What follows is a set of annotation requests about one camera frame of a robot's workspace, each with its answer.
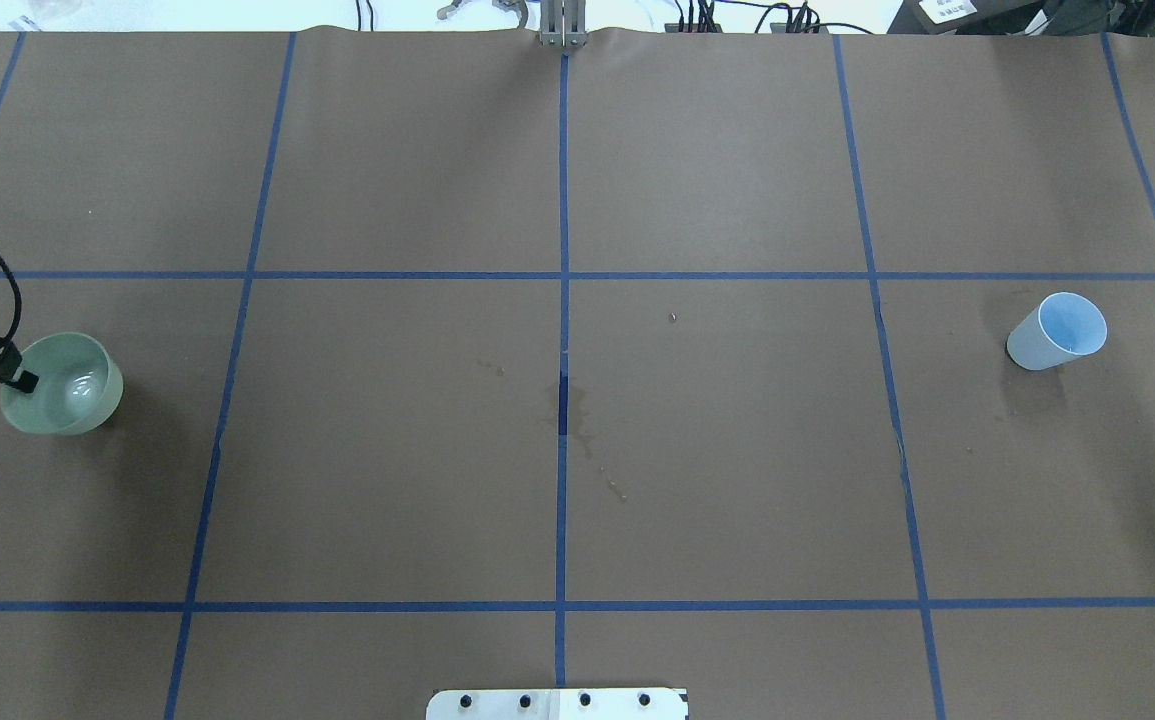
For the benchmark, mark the green ceramic bowl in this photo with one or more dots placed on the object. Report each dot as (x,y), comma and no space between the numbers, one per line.
(79,386)

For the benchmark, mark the blue plastic cup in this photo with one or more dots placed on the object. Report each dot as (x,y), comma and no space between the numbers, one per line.
(1062,328)

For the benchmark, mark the aluminium frame post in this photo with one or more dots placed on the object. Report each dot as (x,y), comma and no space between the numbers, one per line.
(562,23)

